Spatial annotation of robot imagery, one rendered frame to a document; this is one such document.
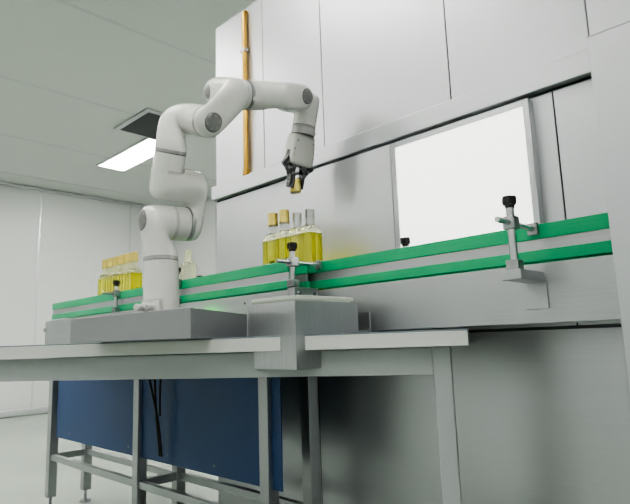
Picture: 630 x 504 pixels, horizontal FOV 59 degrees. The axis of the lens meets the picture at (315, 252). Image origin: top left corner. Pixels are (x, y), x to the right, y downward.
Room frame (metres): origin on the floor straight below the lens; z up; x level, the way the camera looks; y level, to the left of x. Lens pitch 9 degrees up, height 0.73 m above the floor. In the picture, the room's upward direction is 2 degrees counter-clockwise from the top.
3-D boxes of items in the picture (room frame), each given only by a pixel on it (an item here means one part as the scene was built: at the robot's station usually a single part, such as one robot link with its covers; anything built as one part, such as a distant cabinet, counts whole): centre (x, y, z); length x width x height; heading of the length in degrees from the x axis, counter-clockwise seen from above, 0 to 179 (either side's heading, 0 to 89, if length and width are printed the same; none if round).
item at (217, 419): (2.22, 0.62, 0.54); 1.59 x 0.18 x 0.43; 46
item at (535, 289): (1.11, -0.41, 0.90); 0.17 x 0.05 x 0.23; 136
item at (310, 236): (1.70, 0.01, 0.99); 0.06 x 0.06 x 0.21; 46
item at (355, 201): (1.64, -0.24, 1.15); 0.90 x 0.03 x 0.34; 46
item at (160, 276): (1.49, 0.43, 0.89); 0.16 x 0.13 x 0.15; 160
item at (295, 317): (1.42, 0.02, 0.79); 0.27 x 0.17 x 0.08; 136
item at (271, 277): (2.18, 0.70, 0.93); 1.75 x 0.01 x 0.08; 46
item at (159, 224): (1.51, 0.42, 1.04); 0.13 x 0.10 x 0.16; 128
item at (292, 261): (1.56, 0.05, 0.95); 0.17 x 0.03 x 0.12; 136
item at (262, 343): (2.14, 0.24, 0.73); 1.58 x 1.52 x 0.04; 74
